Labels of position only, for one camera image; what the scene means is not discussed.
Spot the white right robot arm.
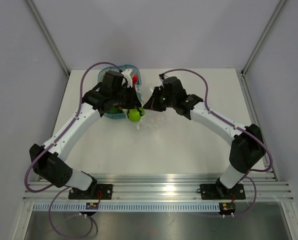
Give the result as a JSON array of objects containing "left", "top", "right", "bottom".
[{"left": 143, "top": 74, "right": 266, "bottom": 198}]

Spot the aluminium mounting rail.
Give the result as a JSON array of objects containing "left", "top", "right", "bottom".
[{"left": 22, "top": 172, "right": 294, "bottom": 202}]

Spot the white slotted cable duct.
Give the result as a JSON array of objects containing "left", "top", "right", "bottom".
[{"left": 33, "top": 202, "right": 220, "bottom": 213}]

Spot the clear zip top bag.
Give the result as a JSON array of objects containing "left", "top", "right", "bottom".
[{"left": 125, "top": 83, "right": 171, "bottom": 131}]

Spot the green toy watermelon ball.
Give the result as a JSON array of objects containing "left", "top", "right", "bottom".
[{"left": 126, "top": 107, "right": 145, "bottom": 123}]

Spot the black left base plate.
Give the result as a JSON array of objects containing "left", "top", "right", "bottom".
[{"left": 68, "top": 183, "right": 113, "bottom": 200}]

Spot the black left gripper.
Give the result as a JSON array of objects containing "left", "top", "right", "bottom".
[{"left": 112, "top": 84, "right": 142, "bottom": 110}]

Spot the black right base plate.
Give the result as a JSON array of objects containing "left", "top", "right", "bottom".
[{"left": 197, "top": 183, "right": 246, "bottom": 200}]

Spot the red toy apple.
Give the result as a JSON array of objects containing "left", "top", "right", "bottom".
[{"left": 132, "top": 74, "right": 139, "bottom": 85}]

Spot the left aluminium frame post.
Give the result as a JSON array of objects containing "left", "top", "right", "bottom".
[{"left": 25, "top": 0, "right": 70, "bottom": 77}]

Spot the blue plastic tray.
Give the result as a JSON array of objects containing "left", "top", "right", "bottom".
[{"left": 97, "top": 64, "right": 142, "bottom": 120}]

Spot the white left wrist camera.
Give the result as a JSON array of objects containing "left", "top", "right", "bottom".
[{"left": 121, "top": 68, "right": 136, "bottom": 85}]

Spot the aluminium frame post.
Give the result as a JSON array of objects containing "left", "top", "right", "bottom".
[
  {"left": 241, "top": 0, "right": 288, "bottom": 77},
  {"left": 25, "top": 0, "right": 70, "bottom": 77}
]

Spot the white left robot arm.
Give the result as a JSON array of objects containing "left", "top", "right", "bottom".
[{"left": 29, "top": 68, "right": 142, "bottom": 199}]

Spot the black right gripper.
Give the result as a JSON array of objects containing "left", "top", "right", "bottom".
[{"left": 144, "top": 87, "right": 176, "bottom": 112}]

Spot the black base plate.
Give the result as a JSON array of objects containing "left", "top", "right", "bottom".
[
  {"left": 197, "top": 183, "right": 246, "bottom": 200},
  {"left": 68, "top": 183, "right": 113, "bottom": 200}
]

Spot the right aluminium frame post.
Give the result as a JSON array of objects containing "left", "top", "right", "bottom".
[{"left": 241, "top": 0, "right": 288, "bottom": 77}]

